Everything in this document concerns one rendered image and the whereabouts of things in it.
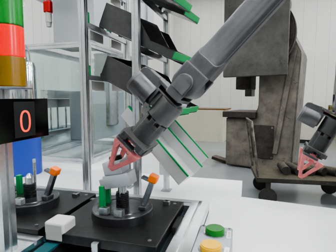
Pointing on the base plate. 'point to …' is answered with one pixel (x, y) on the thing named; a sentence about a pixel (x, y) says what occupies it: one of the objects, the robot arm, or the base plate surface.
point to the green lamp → (12, 12)
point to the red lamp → (12, 40)
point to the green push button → (215, 230)
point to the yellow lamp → (12, 71)
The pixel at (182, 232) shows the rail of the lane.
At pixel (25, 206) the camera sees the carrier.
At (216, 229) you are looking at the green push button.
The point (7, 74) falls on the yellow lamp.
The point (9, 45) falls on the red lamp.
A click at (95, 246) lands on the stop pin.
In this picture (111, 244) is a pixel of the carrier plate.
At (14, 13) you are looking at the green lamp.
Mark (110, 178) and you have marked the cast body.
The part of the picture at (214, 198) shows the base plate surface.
